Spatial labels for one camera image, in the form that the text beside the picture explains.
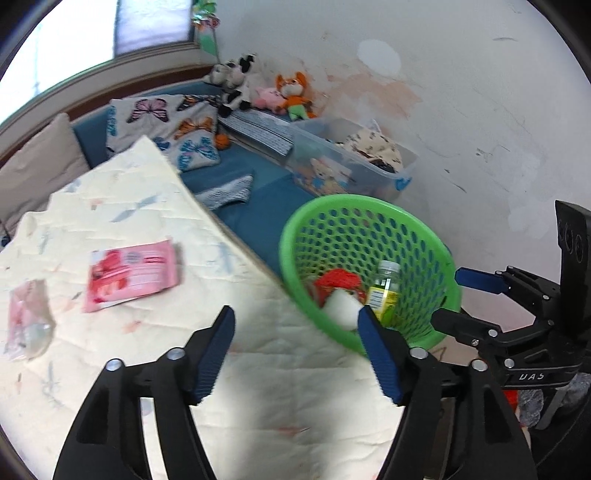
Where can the grey striped cloth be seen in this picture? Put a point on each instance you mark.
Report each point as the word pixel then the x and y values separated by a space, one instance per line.
pixel 226 191

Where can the pink red snack packet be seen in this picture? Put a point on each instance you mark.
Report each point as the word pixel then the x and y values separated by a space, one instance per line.
pixel 129 272

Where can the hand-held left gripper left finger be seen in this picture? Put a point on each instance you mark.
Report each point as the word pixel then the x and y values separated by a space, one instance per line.
pixel 217 355

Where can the small orange ball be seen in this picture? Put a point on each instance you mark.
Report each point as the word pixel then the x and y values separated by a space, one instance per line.
pixel 221 142

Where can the clear plastic storage box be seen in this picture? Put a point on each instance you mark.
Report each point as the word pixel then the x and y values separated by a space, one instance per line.
pixel 323 152

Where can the window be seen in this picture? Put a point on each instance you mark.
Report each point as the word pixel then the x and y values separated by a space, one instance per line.
pixel 152 23

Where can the cream patterned cloth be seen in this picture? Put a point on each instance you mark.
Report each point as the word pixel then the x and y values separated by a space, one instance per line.
pixel 369 143

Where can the colourful pinwheel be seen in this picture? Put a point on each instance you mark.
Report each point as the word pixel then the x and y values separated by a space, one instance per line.
pixel 205 18

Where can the grey pillow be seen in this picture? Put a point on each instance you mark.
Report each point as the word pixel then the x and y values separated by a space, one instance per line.
pixel 37 161

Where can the white paper cup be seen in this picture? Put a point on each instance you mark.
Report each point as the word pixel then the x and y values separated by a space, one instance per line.
pixel 344 307

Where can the folded grey patterned mat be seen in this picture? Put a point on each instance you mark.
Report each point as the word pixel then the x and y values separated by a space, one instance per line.
pixel 263 131

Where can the green plastic mesh basket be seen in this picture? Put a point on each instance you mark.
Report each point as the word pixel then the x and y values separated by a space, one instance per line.
pixel 351 230

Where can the yellow label plastic bottle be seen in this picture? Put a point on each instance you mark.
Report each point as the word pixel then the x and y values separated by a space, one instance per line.
pixel 381 297

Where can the black white plush cow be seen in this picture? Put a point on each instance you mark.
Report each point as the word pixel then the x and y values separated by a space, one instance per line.
pixel 235 99

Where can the butterfly pillow right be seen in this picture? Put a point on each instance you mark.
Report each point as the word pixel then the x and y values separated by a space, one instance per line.
pixel 147 115

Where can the clear plastic bag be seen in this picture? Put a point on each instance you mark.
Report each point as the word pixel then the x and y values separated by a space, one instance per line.
pixel 30 323

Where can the cream printed quilt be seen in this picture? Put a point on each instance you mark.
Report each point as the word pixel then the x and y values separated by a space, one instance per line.
pixel 138 207

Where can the grey white plush dog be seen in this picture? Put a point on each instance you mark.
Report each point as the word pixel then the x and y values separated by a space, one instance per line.
pixel 224 74

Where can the blue sofa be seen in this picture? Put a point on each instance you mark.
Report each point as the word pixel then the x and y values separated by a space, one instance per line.
pixel 258 194

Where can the pink plush toy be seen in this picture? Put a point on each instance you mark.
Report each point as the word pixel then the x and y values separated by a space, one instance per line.
pixel 268 98

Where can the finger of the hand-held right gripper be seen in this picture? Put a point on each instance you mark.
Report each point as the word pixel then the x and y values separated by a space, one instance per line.
pixel 480 280
pixel 461 325

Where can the orange fox plush toy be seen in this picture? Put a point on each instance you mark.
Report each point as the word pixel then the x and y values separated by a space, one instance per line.
pixel 293 87

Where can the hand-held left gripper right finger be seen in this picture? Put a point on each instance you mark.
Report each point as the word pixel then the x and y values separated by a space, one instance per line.
pixel 376 350

